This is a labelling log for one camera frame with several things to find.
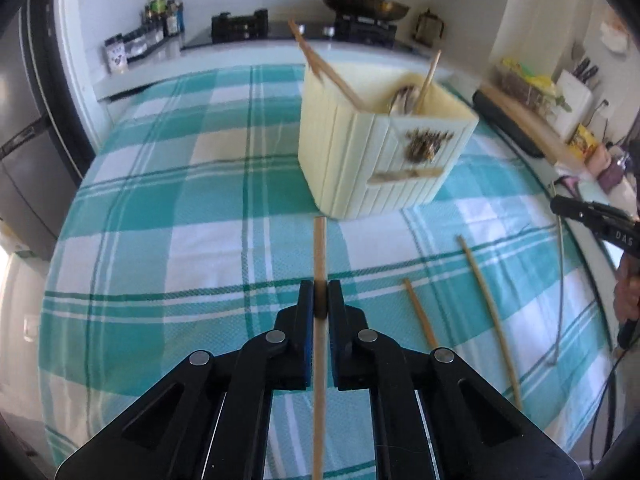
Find grey cable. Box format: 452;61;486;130
546;215;569;367

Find cream ribbed utensil holder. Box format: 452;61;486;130
298;64;480;220

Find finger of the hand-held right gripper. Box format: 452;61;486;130
550;196;640;242

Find white knife block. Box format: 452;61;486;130
555;70;596;133

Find wooden cutting board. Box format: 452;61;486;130
480;85;586;173

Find metal spoon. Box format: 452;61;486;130
389;87;412;116

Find grey refrigerator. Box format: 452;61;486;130
0;0;96;261

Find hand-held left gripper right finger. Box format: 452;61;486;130
326;281;583;480

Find person's right hand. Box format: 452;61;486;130
615;255;640;327

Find yellow green snack bags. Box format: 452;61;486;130
492;57;571;116

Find dark wok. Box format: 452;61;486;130
320;0;411;20

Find white label spice jar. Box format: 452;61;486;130
104;35;129;75

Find dark sauce bottle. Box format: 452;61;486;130
166;0;184;37

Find black spice jar rack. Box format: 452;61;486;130
122;25;166;58

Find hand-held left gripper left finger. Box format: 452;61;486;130
55;281;318;480

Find yellow cap oil bottle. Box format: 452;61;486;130
145;0;168;29

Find yellow snack packet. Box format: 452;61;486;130
570;125;599;162

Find black gas stove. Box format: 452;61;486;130
182;7;436;58

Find paper wall decoration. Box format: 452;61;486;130
600;20;631;53

